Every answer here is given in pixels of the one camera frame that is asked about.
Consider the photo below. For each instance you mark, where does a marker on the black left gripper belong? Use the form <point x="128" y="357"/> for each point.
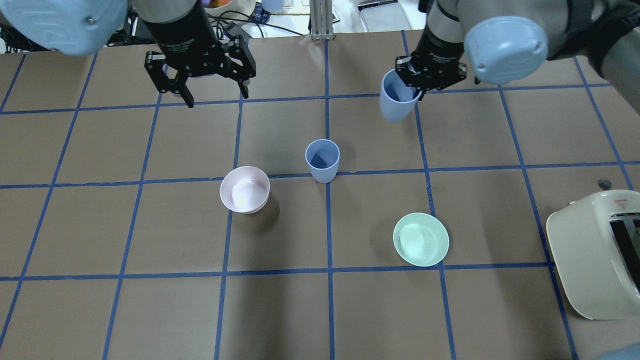
<point x="181" y="41"/>

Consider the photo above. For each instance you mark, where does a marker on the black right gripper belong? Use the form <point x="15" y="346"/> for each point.
<point x="441" y="51"/>

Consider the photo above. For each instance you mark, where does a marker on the blue cup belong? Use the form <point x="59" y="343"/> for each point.
<point x="391" y="108"/>
<point x="322" y="157"/>

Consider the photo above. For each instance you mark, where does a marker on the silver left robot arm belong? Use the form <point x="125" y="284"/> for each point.
<point x="84" y="27"/>

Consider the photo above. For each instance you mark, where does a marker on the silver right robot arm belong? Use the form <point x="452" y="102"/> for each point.
<point x="498" y="40"/>

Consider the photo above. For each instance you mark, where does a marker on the bowl of foam cubes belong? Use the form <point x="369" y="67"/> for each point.
<point x="217" y="7"/>

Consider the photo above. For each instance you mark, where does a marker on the pink bowl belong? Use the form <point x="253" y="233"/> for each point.
<point x="245" y="190"/>

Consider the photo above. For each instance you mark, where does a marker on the mint green bowl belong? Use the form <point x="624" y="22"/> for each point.
<point x="420" y="239"/>

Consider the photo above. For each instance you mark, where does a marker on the cream toaster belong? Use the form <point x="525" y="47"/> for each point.
<point x="595" y="245"/>

